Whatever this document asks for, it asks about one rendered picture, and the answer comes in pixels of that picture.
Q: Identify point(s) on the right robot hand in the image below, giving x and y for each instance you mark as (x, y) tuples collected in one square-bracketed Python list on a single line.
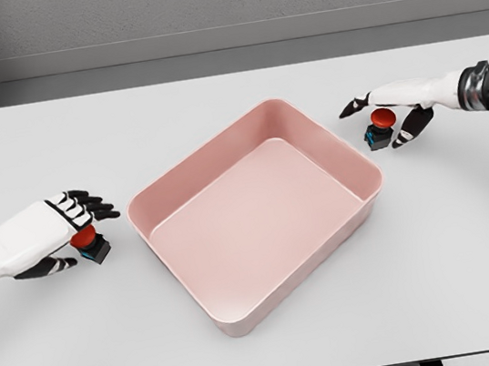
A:
[(401, 94)]

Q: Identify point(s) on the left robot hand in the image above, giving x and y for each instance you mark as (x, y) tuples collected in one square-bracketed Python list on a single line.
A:
[(35, 228)]

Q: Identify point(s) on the red button industrial switch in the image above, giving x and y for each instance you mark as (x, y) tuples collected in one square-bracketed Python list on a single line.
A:
[(92, 243), (381, 128)]

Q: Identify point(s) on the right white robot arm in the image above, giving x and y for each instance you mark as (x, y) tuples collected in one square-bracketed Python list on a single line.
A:
[(483, 86)]

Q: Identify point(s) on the pink rectangular basket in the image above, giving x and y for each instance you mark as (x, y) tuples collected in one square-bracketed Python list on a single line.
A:
[(259, 217)]

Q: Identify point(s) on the white table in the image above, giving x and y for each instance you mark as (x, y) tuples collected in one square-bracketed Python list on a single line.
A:
[(254, 246)]

